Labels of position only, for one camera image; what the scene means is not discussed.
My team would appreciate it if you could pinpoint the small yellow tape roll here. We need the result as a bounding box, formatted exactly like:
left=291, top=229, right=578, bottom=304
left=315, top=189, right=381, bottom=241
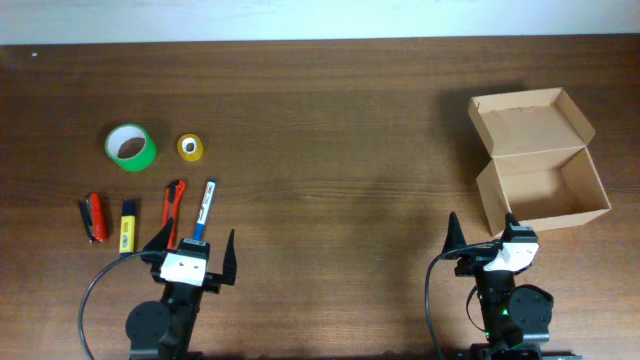
left=177, top=134, right=204, bottom=162

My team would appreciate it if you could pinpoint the orange utility knife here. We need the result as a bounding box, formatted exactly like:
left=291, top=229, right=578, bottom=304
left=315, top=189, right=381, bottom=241
left=162, top=179, right=186, bottom=249

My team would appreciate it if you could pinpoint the red stapler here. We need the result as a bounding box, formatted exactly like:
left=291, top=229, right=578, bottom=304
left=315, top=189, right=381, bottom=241
left=78, top=193, right=108, bottom=243

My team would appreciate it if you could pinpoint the blue white marker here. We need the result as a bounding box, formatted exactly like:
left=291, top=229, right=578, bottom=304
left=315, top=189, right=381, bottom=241
left=193, top=178, right=216, bottom=240

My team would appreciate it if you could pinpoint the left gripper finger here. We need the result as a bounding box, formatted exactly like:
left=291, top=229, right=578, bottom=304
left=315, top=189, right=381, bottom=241
left=221, top=229, right=237, bottom=286
left=143, top=218, right=174, bottom=252

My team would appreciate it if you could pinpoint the yellow highlighter marker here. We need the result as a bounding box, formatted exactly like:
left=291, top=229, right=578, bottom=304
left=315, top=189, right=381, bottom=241
left=119, top=199, right=136, bottom=256

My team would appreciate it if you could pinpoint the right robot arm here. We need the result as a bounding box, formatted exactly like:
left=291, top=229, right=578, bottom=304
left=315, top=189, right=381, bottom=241
left=442, top=213, right=554, bottom=359

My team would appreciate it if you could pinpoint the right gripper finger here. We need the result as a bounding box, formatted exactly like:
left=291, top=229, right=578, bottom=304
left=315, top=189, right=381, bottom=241
left=501, top=212, right=520, bottom=240
left=441, top=212, right=467, bottom=259

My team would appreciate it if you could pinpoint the cardboard box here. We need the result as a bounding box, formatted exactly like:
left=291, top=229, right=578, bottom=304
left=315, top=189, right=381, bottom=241
left=468, top=88, right=611, bottom=237

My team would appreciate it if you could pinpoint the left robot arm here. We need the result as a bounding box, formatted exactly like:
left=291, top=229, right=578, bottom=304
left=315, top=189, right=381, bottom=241
left=125, top=220, right=237, bottom=360

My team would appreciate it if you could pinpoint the green tape roll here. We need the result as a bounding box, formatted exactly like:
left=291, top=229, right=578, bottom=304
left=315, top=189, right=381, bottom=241
left=104, top=123, right=157, bottom=172

